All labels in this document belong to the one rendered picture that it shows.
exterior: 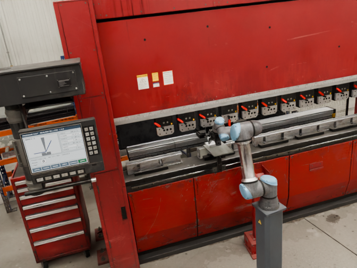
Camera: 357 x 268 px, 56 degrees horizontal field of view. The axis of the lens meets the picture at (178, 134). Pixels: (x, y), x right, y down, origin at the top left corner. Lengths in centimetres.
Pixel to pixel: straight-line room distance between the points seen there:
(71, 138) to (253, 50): 169
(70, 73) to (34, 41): 468
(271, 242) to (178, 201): 89
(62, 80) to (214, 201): 180
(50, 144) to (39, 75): 42
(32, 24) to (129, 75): 424
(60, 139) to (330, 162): 262
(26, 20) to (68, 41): 436
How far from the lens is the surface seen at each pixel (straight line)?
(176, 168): 294
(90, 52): 243
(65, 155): 220
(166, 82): 275
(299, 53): 326
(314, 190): 374
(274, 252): 273
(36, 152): 221
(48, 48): 676
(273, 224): 257
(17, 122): 228
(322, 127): 364
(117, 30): 265
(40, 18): 675
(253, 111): 312
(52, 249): 346
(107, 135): 256
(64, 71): 209
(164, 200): 300
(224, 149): 293
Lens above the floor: 218
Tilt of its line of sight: 21 degrees down
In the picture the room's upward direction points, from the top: 6 degrees counter-clockwise
